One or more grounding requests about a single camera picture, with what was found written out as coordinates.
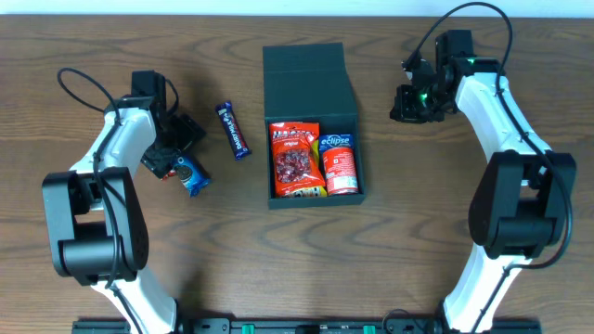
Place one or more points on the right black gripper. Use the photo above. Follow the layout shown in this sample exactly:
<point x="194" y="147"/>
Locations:
<point x="407" y="105"/>

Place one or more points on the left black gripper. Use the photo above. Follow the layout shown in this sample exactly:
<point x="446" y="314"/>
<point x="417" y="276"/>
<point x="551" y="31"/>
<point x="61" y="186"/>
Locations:
<point x="163" y="158"/>

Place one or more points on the red KitKat bar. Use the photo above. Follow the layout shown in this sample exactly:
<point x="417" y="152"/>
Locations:
<point x="170" y="174"/>

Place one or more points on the blue Oreo cookie pack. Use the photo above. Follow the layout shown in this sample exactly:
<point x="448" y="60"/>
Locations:
<point x="191" y="174"/>

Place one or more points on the dark blue chocolate bar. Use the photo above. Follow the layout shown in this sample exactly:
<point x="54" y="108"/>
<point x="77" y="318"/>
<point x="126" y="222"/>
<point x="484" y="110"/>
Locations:
<point x="234" y="135"/>

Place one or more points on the red Pringles can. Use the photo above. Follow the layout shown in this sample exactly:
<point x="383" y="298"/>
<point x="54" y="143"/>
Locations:
<point x="340" y="171"/>

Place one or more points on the red Hacks candy bag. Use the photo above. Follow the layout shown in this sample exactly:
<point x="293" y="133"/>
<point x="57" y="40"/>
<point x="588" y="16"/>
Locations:
<point x="286" y="136"/>

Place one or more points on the yellow Hacks candy bag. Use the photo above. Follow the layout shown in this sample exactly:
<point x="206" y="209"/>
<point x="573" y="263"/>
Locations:
<point x="303" y="174"/>

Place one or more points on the blue Eclipse mint pack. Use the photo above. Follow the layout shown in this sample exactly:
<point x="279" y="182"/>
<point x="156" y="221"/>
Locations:
<point x="327" y="142"/>

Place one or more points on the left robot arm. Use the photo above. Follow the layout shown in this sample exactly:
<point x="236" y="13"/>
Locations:
<point x="96" y="228"/>

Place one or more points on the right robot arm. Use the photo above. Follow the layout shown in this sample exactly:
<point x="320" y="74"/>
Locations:
<point x="521" y="205"/>

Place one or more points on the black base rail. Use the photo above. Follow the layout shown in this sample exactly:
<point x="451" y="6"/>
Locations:
<point x="399" y="325"/>

